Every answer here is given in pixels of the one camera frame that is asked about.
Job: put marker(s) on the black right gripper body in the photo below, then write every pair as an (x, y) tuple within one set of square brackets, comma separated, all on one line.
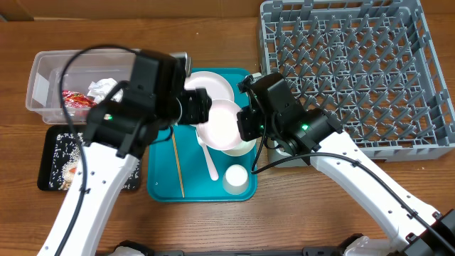
[(256, 122)]

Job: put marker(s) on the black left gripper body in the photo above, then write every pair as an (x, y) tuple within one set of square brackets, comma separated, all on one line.
[(189, 109)]

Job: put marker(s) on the white bowl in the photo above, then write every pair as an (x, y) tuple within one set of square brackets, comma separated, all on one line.
[(241, 149)]

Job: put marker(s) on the bowl with rice and nuts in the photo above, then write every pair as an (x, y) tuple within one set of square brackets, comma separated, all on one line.
[(221, 132)]

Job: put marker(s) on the red snack wrapper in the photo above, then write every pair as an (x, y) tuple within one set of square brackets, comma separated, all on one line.
[(77, 99)]

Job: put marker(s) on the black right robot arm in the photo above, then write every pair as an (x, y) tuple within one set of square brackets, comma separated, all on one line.
[(412, 227)]

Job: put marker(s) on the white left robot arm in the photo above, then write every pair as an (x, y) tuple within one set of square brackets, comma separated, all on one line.
[(118, 131)]

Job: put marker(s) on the grey dishwasher rack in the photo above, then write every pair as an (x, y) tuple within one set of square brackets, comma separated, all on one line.
[(370, 64)]

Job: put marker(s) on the large white plate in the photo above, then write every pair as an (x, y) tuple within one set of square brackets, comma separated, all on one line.
[(217, 87)]

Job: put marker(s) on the frosted white cup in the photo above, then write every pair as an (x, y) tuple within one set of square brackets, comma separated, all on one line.
[(235, 180)]

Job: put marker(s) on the teal plastic tray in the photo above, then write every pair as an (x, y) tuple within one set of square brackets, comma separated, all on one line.
[(163, 184)]

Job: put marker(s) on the white plastic fork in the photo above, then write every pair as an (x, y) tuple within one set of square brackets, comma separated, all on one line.
[(210, 165)]

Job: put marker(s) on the wooden chopstick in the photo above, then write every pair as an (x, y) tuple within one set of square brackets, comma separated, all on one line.
[(178, 166)]

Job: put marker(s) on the spilled rice and nuts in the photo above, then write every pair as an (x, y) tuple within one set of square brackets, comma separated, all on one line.
[(66, 155)]

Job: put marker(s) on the black tray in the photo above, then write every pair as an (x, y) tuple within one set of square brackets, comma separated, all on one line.
[(48, 148)]

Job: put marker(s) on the clear plastic bin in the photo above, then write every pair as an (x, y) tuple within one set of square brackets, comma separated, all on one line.
[(42, 92)]

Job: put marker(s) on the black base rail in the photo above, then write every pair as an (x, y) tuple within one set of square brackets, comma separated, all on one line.
[(307, 251)]

